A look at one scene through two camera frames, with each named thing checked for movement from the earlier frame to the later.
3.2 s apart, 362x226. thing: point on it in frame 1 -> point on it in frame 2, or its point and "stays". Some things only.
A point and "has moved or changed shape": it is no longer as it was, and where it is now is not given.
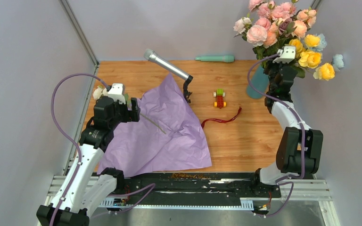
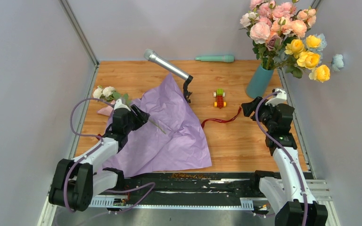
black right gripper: (270, 64) -> (248, 108)
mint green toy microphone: (226, 59) stays
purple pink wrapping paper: (169, 135) stays
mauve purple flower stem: (286, 27) -> (273, 42)
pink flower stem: (284, 10) stays
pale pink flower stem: (256, 35) has moved or changed shape
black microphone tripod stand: (187, 94) stays
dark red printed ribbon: (223, 120) stays
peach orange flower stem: (305, 20) stays
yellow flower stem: (312, 59) stays
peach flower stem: (272, 36) -> (277, 25)
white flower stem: (100, 92) stays
